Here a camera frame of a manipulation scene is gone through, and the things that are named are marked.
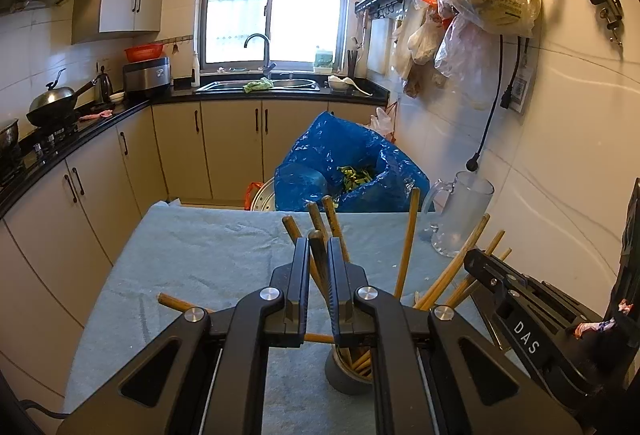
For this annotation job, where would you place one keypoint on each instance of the small white dish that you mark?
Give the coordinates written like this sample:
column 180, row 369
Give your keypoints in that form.
column 116, row 97

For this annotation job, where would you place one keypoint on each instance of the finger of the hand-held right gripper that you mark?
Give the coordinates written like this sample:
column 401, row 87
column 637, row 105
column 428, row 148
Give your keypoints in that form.
column 520, row 300

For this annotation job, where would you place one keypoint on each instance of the dark chopsticks in holder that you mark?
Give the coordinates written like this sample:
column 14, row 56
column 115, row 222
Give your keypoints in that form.
column 353, row 62

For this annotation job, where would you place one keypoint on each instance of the stainless steel sink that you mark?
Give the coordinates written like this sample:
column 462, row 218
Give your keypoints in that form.
column 290, row 84

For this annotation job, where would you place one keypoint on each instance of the clear hanging plastic bag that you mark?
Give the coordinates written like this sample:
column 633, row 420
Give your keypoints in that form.
column 462, row 45

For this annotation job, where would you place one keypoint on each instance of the light blue table cloth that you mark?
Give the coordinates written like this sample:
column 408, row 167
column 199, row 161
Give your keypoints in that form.
column 210, row 255

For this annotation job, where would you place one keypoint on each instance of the white bottle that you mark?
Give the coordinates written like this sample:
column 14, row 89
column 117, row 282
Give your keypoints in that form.
column 195, row 70

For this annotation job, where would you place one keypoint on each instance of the beige lower cabinets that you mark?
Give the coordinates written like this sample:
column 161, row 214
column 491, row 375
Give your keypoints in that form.
column 230, row 140

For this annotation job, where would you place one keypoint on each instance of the white bowl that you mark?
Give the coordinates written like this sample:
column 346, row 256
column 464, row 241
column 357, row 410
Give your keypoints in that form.
column 339, row 84

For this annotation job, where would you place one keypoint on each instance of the green dish rag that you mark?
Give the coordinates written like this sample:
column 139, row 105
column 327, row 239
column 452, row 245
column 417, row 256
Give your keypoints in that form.
column 257, row 85

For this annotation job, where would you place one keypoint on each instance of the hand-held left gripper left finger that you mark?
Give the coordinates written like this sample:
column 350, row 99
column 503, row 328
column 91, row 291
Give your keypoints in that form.
column 301, row 280

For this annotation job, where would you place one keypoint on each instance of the white plastic bag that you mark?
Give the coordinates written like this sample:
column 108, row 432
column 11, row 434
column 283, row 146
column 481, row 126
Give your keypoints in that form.
column 382, row 125

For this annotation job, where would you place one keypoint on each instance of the black countertop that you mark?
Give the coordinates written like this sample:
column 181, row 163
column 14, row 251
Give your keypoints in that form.
column 165, row 97

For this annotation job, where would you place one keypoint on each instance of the black wok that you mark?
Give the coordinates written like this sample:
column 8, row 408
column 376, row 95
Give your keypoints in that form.
column 52, row 102

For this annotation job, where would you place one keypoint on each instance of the steel kettle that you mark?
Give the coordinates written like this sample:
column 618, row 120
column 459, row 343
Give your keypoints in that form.
column 103, row 87

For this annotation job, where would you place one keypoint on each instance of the small beige wall cabinet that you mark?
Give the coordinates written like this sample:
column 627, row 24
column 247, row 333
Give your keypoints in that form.
column 125, row 10

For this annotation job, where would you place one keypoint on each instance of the steel pot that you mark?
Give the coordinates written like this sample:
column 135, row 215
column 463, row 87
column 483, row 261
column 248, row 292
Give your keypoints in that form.
column 7, row 140

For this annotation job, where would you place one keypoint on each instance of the metal steamer rack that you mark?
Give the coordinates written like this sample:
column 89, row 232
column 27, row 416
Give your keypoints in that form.
column 265, row 195

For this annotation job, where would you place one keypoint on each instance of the white ladle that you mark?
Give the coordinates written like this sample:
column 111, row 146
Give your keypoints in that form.
column 361, row 88

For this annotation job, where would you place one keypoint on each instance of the grey metal chopstick holder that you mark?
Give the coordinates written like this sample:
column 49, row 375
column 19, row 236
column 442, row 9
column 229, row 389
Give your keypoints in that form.
column 345, row 385

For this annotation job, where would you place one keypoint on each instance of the stainless steel rice cooker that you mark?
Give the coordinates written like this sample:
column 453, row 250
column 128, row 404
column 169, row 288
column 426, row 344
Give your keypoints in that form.
column 147, row 77

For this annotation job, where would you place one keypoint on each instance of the green vegetable scraps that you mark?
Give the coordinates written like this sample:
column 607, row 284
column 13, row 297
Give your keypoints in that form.
column 356, row 177

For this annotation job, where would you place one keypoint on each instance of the gas stove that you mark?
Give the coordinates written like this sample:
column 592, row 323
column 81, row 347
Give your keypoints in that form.
column 45, row 140

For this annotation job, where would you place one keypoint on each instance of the green and white package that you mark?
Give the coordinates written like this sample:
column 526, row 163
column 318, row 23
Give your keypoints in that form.
column 323, row 59

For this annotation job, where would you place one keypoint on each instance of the small wall sign card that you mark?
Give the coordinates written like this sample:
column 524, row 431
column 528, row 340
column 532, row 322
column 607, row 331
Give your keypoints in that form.
column 521, row 90

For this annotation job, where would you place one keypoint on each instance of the white cutting board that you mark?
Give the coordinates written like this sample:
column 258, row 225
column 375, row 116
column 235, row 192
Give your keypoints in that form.
column 380, row 45

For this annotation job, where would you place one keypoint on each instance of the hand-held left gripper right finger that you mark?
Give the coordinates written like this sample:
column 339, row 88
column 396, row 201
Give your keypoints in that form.
column 336, row 280

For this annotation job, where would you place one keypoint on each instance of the bunch of wooden chopsticks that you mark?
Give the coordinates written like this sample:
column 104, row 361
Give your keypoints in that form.
column 406, row 240

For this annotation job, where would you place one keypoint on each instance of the blue plastic bag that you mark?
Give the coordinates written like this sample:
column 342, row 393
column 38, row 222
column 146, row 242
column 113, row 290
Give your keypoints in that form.
column 310, row 175

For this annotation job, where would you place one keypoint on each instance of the clear glass mug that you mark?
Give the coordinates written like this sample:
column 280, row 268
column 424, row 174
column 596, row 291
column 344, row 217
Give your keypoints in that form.
column 462, row 215

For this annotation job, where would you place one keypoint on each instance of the curved sink faucet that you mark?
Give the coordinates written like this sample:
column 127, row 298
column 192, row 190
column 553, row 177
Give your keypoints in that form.
column 260, row 42

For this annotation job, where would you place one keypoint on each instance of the white hanging plastic bags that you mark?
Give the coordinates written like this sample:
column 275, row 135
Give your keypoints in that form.
column 417, row 45

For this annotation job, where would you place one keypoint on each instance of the red plastic basin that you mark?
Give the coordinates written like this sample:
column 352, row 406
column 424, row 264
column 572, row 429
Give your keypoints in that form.
column 144, row 52

